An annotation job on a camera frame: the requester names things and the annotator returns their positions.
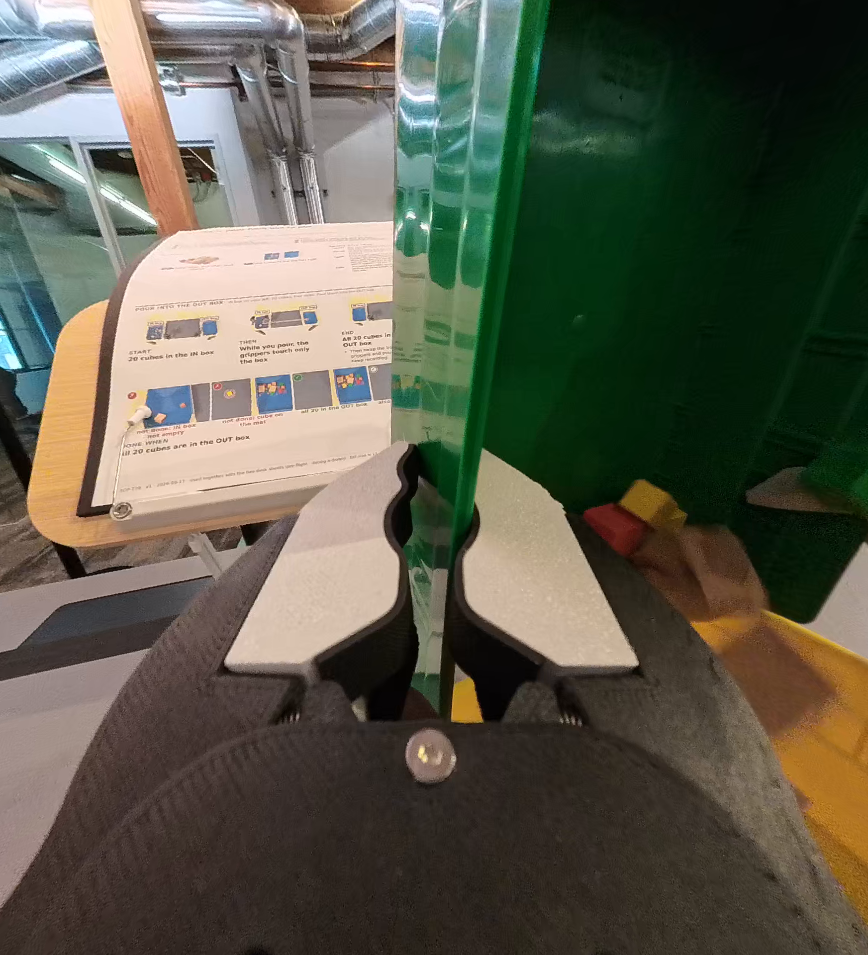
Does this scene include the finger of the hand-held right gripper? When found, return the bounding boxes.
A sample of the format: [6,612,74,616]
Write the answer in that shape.
[746,466,865,517]

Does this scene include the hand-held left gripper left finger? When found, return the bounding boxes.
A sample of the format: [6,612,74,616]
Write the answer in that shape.
[222,442,421,723]

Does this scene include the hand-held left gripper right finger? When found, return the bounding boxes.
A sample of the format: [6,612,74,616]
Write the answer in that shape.
[447,448,641,723]

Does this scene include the pile of wooden cubes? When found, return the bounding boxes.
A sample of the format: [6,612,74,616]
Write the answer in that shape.
[583,479,841,740]

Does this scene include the yellow plastic box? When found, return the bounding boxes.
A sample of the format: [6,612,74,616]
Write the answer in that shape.
[452,608,868,955]

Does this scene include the green plastic box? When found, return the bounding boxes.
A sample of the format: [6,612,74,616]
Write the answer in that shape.
[391,0,868,719]

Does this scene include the printed instruction sheet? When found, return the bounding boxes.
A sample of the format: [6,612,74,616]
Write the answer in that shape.
[79,221,396,523]

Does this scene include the silver vertical pipes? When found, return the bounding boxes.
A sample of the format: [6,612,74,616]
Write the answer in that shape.
[234,45,328,226]

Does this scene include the wooden post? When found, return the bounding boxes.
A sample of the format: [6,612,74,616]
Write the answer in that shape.
[91,0,200,237]

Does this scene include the silver ventilation duct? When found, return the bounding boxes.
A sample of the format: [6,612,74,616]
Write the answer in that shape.
[0,0,397,114]

